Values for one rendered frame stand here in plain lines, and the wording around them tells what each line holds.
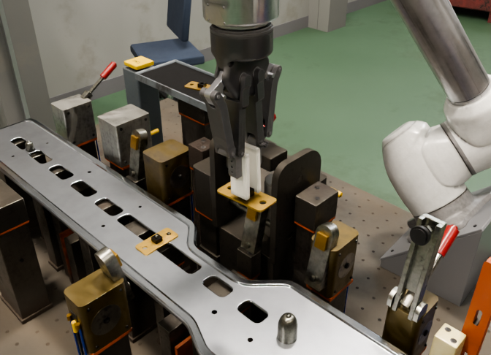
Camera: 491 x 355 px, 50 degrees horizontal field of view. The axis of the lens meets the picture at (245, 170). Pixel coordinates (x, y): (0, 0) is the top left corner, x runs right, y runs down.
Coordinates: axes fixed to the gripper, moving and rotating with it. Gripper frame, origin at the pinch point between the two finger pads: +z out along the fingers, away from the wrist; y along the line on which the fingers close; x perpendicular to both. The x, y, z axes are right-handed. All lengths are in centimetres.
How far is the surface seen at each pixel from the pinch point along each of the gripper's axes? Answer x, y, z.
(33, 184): -66, 1, 27
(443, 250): 20.7, -23.8, 17.9
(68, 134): -83, -19, 27
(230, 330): -1.9, 2.6, 29.8
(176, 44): -235, -193, 70
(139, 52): -241, -165, 70
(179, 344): -17.7, 1.3, 45.5
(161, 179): -40.2, -16.6, 24.2
